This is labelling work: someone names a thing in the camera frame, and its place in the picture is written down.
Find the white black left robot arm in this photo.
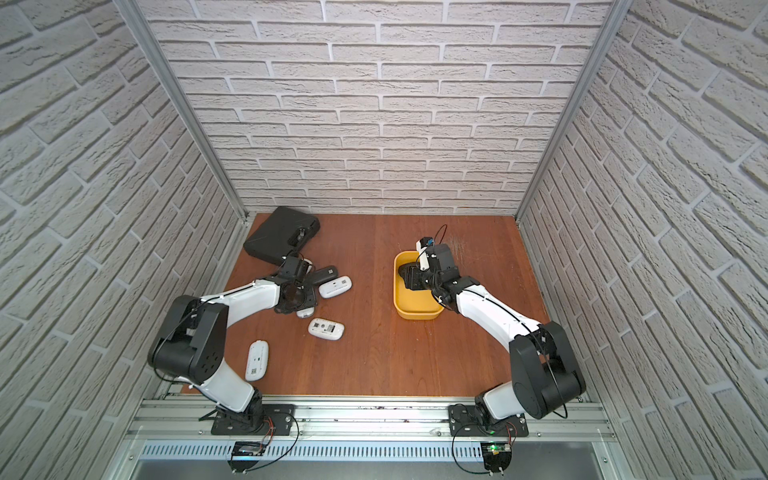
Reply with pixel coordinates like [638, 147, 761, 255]
[148, 256, 316, 414]

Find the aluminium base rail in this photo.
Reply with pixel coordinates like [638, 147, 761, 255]
[124, 395, 617, 463]

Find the black carrying case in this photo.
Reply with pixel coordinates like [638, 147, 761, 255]
[243, 206, 320, 266]

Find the controller board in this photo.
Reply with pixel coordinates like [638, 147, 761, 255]
[480, 442, 513, 475]
[228, 441, 266, 473]

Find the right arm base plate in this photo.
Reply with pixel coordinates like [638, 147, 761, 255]
[447, 403, 529, 438]

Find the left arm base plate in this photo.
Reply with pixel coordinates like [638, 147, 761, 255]
[211, 403, 296, 436]

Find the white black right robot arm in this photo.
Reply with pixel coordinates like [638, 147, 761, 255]
[395, 237, 587, 424]

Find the left controller board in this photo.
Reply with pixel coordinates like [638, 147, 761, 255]
[228, 441, 266, 473]

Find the white upturned mouse with label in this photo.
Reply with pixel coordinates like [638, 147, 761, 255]
[308, 318, 345, 341]

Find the yellow plastic storage box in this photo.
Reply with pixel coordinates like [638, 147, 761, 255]
[393, 250, 444, 321]

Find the right controller board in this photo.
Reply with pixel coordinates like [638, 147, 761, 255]
[480, 442, 513, 475]

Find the dark grey upturned mouse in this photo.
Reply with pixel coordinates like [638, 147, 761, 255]
[306, 266, 339, 286]

